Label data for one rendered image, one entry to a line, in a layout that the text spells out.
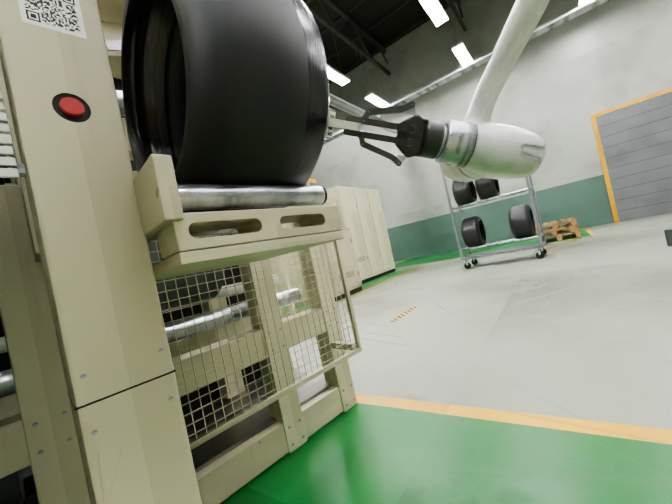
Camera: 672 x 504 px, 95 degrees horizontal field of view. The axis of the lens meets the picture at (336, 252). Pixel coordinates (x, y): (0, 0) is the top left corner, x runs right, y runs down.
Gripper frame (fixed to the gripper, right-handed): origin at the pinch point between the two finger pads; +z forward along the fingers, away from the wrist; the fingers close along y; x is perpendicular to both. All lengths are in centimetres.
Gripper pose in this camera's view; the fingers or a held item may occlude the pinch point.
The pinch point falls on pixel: (343, 124)
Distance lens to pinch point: 69.2
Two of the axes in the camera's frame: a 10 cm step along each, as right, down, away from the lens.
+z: -9.9, -1.6, -0.2
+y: -1.6, 9.3, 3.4
